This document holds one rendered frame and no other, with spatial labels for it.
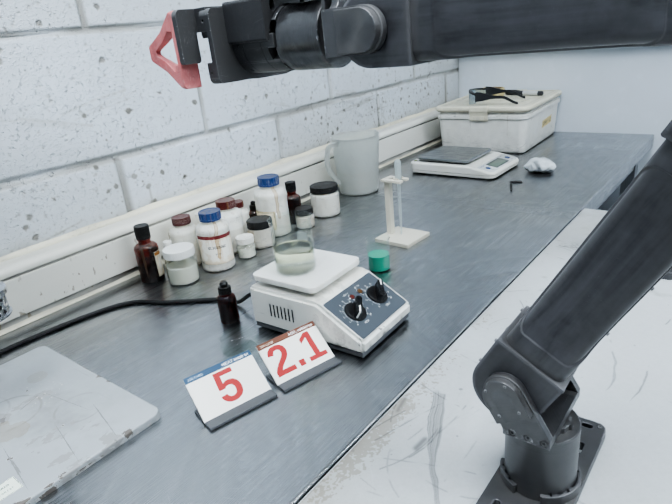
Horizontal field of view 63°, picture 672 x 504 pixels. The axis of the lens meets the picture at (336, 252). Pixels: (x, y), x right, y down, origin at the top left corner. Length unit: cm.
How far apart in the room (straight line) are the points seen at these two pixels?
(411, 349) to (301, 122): 86
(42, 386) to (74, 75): 55
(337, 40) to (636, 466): 47
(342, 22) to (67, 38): 73
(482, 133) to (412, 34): 140
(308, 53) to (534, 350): 31
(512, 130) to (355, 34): 137
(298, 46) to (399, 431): 40
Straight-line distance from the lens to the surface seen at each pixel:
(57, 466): 69
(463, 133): 184
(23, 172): 107
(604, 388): 71
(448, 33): 42
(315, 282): 76
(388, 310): 78
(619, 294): 43
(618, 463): 62
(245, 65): 56
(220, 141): 129
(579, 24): 39
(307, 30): 49
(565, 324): 45
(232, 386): 70
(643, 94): 205
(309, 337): 75
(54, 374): 86
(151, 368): 81
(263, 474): 60
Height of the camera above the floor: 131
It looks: 22 degrees down
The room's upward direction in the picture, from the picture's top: 6 degrees counter-clockwise
